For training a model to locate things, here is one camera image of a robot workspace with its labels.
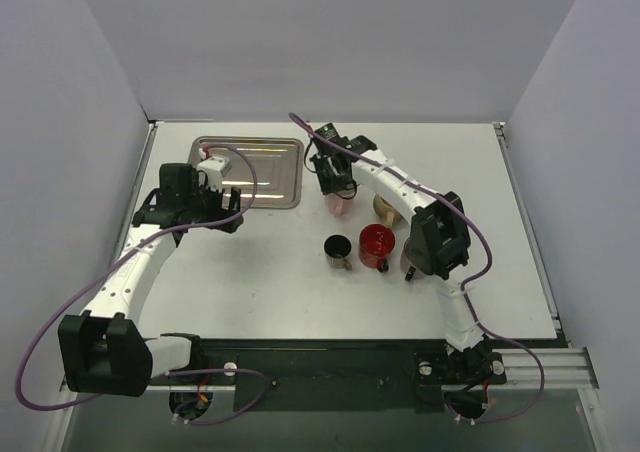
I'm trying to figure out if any pink mug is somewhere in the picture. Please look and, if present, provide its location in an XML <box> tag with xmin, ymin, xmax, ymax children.
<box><xmin>325</xmin><ymin>194</ymin><xmax>353</xmax><ymax>217</ymax></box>

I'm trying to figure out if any brown patterned mug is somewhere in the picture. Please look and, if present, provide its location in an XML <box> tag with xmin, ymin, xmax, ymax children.
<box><xmin>323</xmin><ymin>234</ymin><xmax>352</xmax><ymax>271</ymax></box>

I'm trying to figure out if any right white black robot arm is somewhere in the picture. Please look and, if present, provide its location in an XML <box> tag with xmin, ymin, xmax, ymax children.
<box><xmin>310</xmin><ymin>123</ymin><xmax>485</xmax><ymax>381</ymax></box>

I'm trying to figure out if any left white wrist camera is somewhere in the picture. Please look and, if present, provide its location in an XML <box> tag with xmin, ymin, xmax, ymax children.
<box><xmin>195</xmin><ymin>147</ymin><xmax>232</xmax><ymax>191</ymax></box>

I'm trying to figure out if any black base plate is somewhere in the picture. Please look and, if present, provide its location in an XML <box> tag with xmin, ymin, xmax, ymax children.
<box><xmin>151</xmin><ymin>339</ymin><xmax>506</xmax><ymax>413</ymax></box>

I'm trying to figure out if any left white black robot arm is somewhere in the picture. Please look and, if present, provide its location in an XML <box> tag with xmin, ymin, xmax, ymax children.
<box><xmin>58</xmin><ymin>156</ymin><xmax>243</xmax><ymax>397</ymax></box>

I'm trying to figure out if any red mug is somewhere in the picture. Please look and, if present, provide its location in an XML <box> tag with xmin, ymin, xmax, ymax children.
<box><xmin>358</xmin><ymin>224</ymin><xmax>396</xmax><ymax>273</ymax></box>

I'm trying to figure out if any beige mug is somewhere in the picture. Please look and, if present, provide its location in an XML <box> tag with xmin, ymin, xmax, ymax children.
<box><xmin>372</xmin><ymin>194</ymin><xmax>403</xmax><ymax>229</ymax></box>

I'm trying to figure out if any aluminium rail frame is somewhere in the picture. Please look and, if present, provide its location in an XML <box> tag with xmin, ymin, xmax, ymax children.
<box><xmin>66</xmin><ymin>341</ymin><xmax>597</xmax><ymax>397</ymax></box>

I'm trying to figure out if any steel tray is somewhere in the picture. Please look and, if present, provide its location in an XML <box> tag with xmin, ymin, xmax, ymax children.
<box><xmin>188</xmin><ymin>136</ymin><xmax>304</xmax><ymax>209</ymax></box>

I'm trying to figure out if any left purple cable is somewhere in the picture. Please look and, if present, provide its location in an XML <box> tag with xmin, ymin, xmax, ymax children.
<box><xmin>15</xmin><ymin>144</ymin><xmax>265</xmax><ymax>427</ymax></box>

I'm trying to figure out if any lilac mug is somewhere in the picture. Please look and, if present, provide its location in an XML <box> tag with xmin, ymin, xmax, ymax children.
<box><xmin>400</xmin><ymin>240</ymin><xmax>425</xmax><ymax>283</ymax></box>

